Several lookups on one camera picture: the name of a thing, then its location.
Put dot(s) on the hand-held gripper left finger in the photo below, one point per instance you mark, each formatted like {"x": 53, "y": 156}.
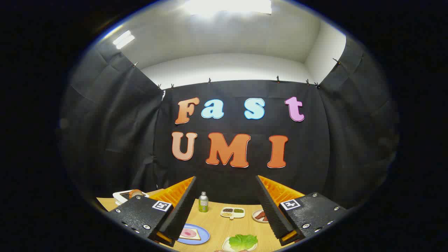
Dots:
{"x": 182, "y": 213}

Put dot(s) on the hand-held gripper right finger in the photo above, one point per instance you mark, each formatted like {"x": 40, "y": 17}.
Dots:
{"x": 271, "y": 210}

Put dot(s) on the green lettuce leaf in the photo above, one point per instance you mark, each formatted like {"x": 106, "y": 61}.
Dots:
{"x": 243, "y": 241}

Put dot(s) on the toasted bread slice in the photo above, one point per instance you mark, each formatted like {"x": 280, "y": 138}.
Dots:
{"x": 135, "y": 193}

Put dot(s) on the brown meat slice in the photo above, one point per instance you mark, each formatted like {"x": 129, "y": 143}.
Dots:
{"x": 260, "y": 216}

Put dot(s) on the white oval plate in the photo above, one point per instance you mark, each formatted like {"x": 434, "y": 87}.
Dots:
{"x": 256, "y": 213}

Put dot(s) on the pink ham slice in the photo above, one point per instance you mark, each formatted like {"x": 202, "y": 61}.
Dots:
{"x": 189, "y": 233}

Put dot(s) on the metal bottle with green label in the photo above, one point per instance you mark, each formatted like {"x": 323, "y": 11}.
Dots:
{"x": 203, "y": 203}

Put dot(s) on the white sandwich bread slice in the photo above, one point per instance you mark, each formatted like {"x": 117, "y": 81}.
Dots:
{"x": 194, "y": 237}

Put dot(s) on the blue plate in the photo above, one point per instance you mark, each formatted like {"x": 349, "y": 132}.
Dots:
{"x": 201, "y": 238}

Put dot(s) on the white divided dish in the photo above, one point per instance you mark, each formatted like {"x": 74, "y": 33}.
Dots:
{"x": 233, "y": 215}

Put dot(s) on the white square dish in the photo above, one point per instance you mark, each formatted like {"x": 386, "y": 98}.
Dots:
{"x": 225, "y": 245}

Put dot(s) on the cream toaster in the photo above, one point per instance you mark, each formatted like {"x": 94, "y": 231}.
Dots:
{"x": 120, "y": 196}

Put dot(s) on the black backdrop cloth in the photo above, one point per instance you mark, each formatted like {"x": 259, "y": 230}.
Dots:
{"x": 105, "y": 140}

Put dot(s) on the ceiling strip light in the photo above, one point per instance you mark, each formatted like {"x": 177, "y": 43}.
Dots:
{"x": 123, "y": 39}

